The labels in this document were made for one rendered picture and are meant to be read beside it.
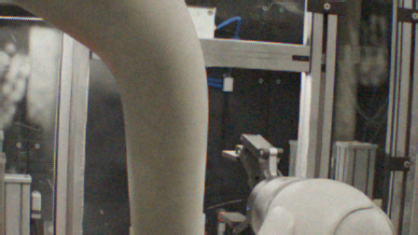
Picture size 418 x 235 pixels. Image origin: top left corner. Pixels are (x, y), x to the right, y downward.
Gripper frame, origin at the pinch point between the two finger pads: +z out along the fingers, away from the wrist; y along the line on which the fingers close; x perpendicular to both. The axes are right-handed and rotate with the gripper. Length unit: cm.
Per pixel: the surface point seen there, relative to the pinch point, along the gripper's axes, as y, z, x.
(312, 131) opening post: 6.6, 21.4, -19.4
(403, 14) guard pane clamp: 28, 21, -36
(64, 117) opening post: 7.4, 21.4, 21.9
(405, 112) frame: 10.7, 21.4, -37.5
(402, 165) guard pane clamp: 1.2, 21.2, -37.5
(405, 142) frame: 5.3, 22.2, -38.3
